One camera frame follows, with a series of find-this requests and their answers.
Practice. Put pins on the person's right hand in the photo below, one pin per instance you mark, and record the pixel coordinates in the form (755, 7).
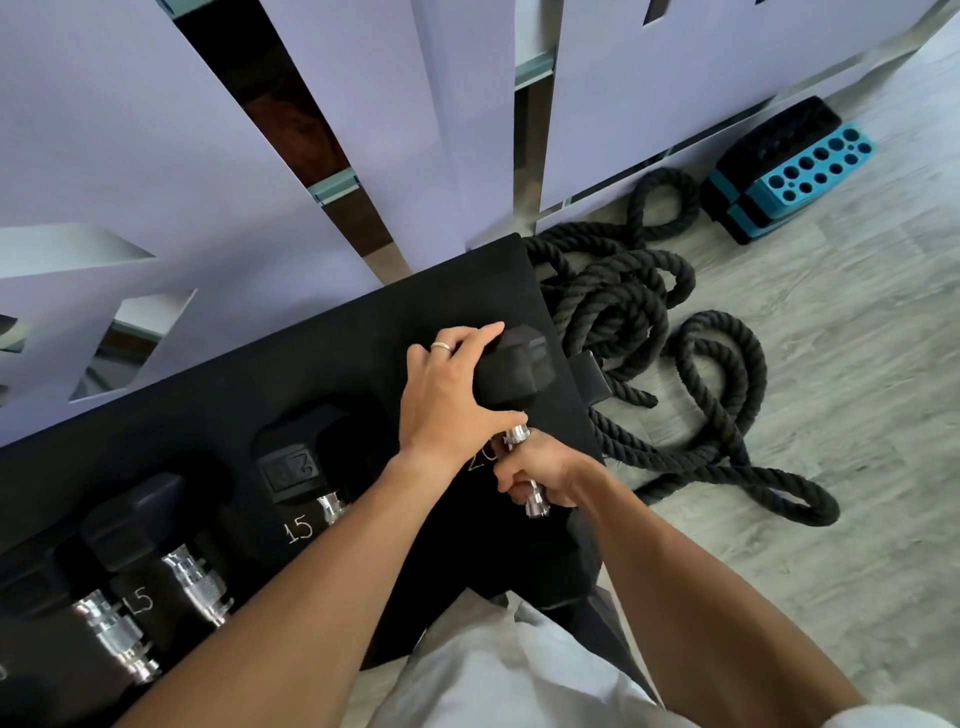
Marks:
(559, 472)

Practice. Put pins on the person's left hand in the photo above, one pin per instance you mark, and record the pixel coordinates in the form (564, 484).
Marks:
(442, 397)

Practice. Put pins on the large black hex dumbbell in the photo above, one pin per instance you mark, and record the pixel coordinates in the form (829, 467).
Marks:
(517, 367)
(289, 472)

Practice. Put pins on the black dumbbell rack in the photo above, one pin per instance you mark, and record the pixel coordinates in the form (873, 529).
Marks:
(337, 352)

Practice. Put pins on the medium black hex dumbbell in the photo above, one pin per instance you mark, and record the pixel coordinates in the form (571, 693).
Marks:
(199, 585)
(116, 637)

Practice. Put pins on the person's left forearm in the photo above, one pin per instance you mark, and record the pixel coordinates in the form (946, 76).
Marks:
(300, 600)

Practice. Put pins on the person's right forearm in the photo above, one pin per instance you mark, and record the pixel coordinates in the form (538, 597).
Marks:
(712, 615)

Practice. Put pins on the dark grey trousers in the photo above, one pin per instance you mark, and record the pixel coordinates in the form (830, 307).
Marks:
(611, 637)

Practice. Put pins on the white shirt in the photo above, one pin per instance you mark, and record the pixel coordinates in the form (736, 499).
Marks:
(487, 675)

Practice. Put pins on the teal metal shelving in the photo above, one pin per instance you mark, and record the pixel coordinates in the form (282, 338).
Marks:
(334, 187)

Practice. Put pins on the brown padded item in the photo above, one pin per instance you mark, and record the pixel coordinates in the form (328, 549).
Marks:
(292, 135)

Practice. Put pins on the white cutout partition panel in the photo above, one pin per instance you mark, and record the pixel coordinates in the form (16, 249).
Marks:
(150, 150)

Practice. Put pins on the teal and black step platform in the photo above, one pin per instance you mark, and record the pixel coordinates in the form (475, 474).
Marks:
(810, 169)

